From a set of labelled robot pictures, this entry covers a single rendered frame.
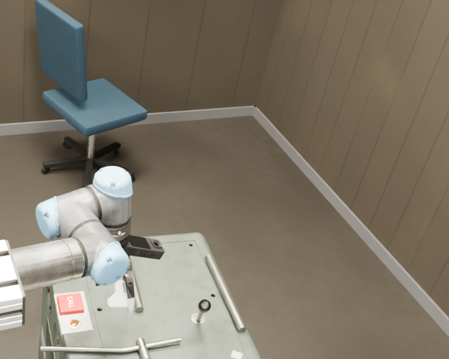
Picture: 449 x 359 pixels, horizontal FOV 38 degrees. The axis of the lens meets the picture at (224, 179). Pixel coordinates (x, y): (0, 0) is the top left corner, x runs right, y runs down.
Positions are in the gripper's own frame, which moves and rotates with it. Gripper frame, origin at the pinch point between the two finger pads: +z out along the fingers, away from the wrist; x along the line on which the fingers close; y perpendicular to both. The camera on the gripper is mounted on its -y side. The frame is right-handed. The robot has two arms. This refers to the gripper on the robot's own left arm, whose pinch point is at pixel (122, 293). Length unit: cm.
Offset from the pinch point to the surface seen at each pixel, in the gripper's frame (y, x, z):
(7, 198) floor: -3, -217, 141
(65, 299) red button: 9.9, -14.8, 13.5
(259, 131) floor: -200, -262, 160
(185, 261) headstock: -26.3, -21.6, 18.2
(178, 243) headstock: -27.1, -28.9, 18.2
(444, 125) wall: -218, -110, 63
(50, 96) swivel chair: -38, -244, 92
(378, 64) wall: -218, -173, 58
